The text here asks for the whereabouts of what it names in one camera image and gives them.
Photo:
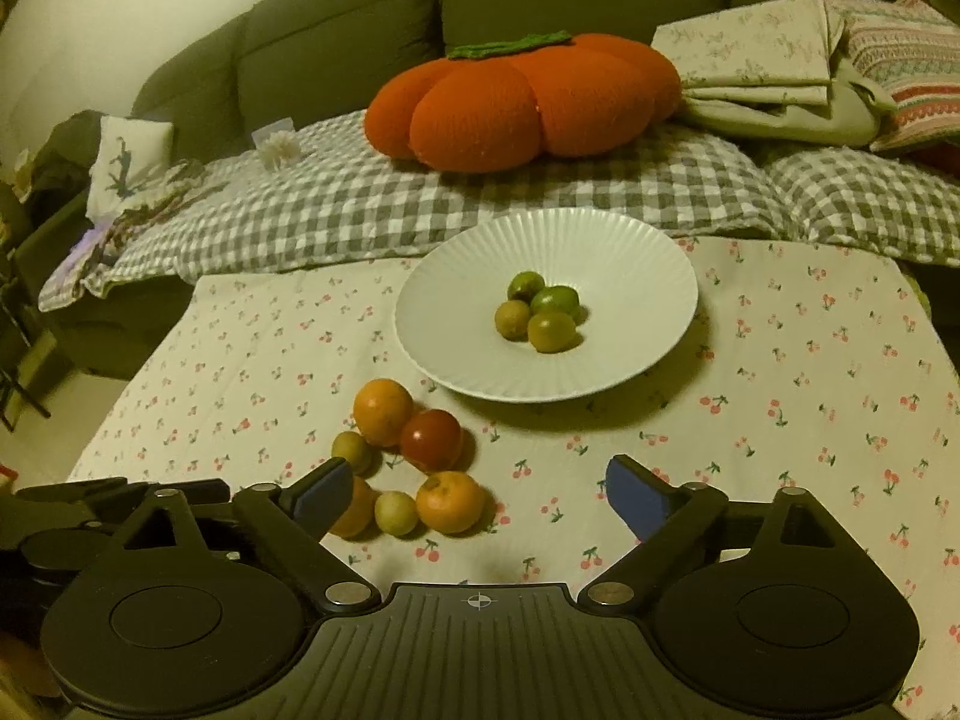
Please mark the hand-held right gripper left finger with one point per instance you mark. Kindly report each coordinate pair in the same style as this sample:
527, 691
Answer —
324, 501

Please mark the beige cloth bundle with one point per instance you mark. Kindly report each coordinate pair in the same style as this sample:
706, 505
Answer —
795, 116

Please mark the white ribbed plate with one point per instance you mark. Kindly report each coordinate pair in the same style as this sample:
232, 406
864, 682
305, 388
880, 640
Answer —
607, 270

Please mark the grey green sofa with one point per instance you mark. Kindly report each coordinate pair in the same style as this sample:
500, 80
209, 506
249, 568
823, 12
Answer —
337, 22

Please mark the small pale green jujube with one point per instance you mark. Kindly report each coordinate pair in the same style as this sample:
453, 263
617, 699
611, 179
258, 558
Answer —
395, 513
351, 452

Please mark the purple floral cloth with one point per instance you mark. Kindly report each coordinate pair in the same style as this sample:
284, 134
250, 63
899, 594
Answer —
131, 221

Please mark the orange persimmon shaped cushion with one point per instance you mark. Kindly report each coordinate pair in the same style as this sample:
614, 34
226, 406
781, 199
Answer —
517, 101

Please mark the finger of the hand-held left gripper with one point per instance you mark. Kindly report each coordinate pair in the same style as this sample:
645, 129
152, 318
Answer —
82, 495

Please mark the striped knit pillow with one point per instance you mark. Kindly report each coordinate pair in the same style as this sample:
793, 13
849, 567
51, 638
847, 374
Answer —
911, 64

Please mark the dark chair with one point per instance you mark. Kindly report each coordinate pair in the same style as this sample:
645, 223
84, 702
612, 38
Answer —
30, 277

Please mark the orange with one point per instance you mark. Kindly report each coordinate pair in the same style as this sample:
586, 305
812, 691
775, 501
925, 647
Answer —
358, 511
450, 502
382, 411

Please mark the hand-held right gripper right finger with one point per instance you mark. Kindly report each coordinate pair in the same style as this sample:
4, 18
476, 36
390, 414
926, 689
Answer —
634, 501

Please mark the small brownish green jujube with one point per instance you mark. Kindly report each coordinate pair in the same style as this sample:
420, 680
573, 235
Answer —
512, 318
552, 331

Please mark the small white embroidered pillow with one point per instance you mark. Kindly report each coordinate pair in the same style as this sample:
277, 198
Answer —
127, 157

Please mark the folded floral bed sheet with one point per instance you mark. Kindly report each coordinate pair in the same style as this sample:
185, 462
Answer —
750, 41

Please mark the red tomato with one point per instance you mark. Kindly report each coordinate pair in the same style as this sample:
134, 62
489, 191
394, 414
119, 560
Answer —
430, 440

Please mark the grey checked blanket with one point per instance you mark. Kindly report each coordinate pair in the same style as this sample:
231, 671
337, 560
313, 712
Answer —
360, 202

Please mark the cherry print tablecloth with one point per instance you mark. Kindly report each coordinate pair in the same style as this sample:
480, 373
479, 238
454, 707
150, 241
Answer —
780, 390

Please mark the white flower ornament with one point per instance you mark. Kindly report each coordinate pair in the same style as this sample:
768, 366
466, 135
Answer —
279, 146

